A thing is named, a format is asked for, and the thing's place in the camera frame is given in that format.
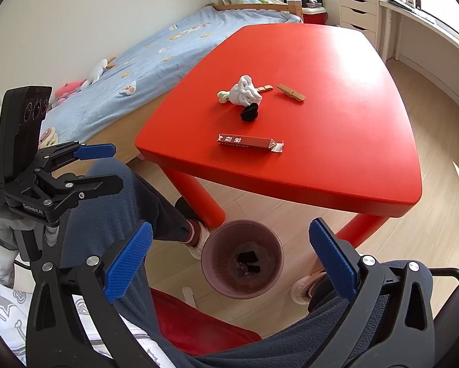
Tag red table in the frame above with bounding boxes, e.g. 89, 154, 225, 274
135, 23, 423, 247

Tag person's white shoe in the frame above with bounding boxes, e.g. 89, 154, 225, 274
290, 271, 327, 305
179, 218, 212, 262

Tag person's left leg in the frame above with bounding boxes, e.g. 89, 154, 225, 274
59, 158, 195, 368

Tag white tissue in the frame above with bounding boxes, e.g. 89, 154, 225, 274
229, 75, 263, 107

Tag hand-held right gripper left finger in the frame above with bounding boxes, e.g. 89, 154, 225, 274
26, 220, 165, 368

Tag beige ring plush toy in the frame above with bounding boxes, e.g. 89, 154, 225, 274
39, 126, 60, 148

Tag translucent purple waste bin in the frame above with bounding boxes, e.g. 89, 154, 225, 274
201, 220, 284, 300

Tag person's white patterned shirt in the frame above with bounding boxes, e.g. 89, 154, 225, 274
0, 276, 176, 368

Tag wooden bed with blue sheet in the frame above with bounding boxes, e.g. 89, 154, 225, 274
38, 2, 304, 163

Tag person's left white shoe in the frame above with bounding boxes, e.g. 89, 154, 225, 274
179, 218, 212, 262

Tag black hair tie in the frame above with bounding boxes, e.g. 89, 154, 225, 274
240, 103, 260, 123

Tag white wall desk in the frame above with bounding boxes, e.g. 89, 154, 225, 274
378, 0, 459, 71

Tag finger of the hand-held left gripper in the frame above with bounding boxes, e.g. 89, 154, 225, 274
37, 142, 116, 174
52, 174, 125, 216

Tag red paper wrapper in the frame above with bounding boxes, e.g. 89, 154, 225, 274
216, 133, 285, 154

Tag pink plush toy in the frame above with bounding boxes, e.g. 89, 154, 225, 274
52, 80, 88, 105

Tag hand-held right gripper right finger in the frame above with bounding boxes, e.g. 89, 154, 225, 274
308, 218, 436, 368

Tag red seat cushion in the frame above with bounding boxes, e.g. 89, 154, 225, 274
149, 289, 263, 356

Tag red storage box white lid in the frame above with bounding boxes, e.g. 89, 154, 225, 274
301, 6, 326, 25

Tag person's right white shoe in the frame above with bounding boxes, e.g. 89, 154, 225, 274
290, 271, 327, 305

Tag white drawer cabinet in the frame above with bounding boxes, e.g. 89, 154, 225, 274
338, 0, 380, 48

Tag white goose plush toy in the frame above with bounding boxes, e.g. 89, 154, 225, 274
85, 57, 117, 87

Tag dark scraps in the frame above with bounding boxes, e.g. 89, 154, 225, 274
234, 250, 263, 279

